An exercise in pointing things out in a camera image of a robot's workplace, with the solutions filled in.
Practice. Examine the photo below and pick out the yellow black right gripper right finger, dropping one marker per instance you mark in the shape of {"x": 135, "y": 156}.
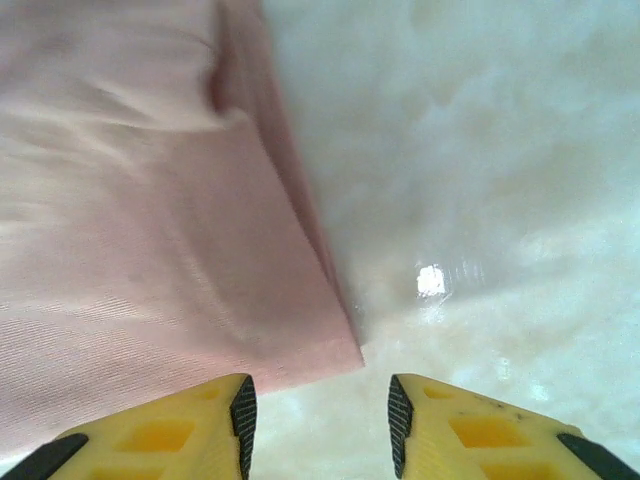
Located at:
{"x": 440, "y": 430}

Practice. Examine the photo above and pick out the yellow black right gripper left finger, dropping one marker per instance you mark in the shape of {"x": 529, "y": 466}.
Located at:
{"x": 150, "y": 440}

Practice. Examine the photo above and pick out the pink t-shirt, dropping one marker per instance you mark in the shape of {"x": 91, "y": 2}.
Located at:
{"x": 150, "y": 200}

